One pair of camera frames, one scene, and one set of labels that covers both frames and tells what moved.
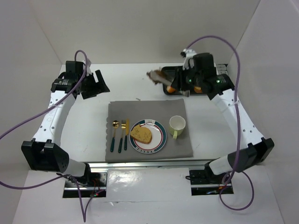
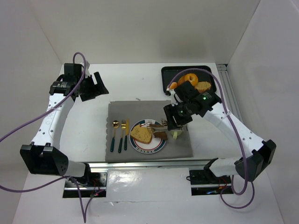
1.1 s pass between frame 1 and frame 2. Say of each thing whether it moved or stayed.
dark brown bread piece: moved
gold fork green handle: stayed
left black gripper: stayed
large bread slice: stayed
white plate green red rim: stayed
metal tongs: moved
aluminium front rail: stayed
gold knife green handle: stayed
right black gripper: moved
